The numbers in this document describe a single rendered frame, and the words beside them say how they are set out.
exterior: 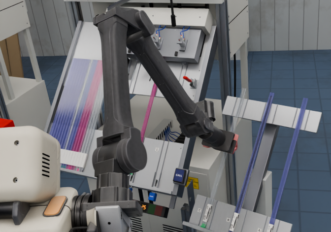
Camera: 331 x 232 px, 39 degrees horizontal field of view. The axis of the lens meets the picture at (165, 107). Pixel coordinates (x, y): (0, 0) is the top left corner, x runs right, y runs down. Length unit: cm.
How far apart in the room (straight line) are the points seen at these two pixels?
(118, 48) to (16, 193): 43
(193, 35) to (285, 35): 307
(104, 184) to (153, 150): 87
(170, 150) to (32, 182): 97
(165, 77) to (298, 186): 182
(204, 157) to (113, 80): 110
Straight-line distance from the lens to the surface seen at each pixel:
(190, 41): 189
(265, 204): 170
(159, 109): 258
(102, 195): 99
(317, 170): 312
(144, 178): 184
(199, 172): 208
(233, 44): 218
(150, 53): 126
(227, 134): 154
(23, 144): 94
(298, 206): 283
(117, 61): 112
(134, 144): 103
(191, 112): 135
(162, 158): 183
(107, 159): 104
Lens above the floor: 181
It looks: 27 degrees down
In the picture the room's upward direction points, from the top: 7 degrees counter-clockwise
